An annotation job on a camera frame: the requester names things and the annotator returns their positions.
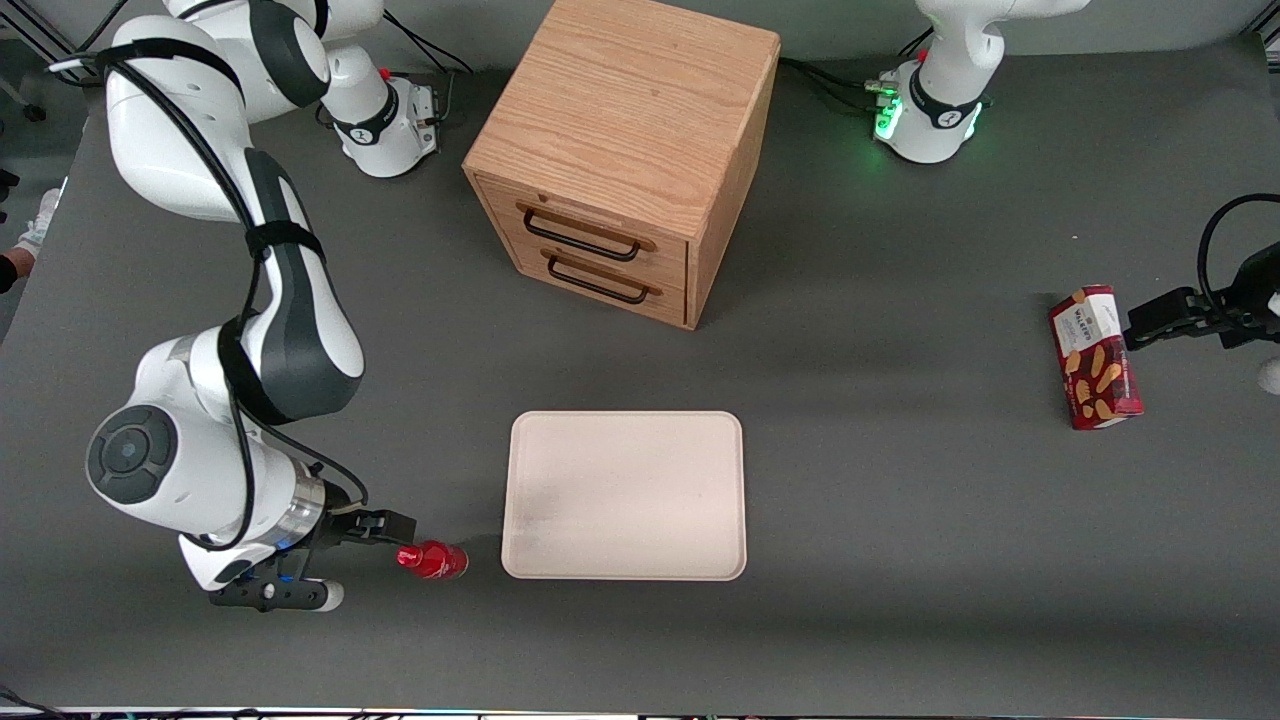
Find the red coke bottle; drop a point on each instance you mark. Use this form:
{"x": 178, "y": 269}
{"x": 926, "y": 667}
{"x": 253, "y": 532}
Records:
{"x": 445, "y": 562}

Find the red biscuit box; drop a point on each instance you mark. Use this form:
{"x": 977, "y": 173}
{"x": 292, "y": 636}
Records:
{"x": 1095, "y": 380}

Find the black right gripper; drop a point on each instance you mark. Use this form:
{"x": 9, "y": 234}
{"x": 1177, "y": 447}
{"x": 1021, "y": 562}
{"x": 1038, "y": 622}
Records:
{"x": 334, "y": 531}

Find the small black wheel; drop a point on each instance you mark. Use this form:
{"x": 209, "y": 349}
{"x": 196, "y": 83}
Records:
{"x": 36, "y": 113}

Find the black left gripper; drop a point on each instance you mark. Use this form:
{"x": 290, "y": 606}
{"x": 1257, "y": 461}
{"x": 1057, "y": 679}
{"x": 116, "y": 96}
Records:
{"x": 1246, "y": 300}

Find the beige rectangular tray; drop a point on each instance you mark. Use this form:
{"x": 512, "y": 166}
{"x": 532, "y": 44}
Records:
{"x": 640, "y": 500}

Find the dark grey table mat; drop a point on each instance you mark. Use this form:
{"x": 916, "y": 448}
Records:
{"x": 900, "y": 550}

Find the aluminium frame rail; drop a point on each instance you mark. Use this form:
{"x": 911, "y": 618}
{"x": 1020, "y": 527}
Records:
{"x": 50, "y": 35}
{"x": 1268, "y": 38}

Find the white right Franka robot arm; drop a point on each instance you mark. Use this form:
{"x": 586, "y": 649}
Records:
{"x": 180, "y": 470}

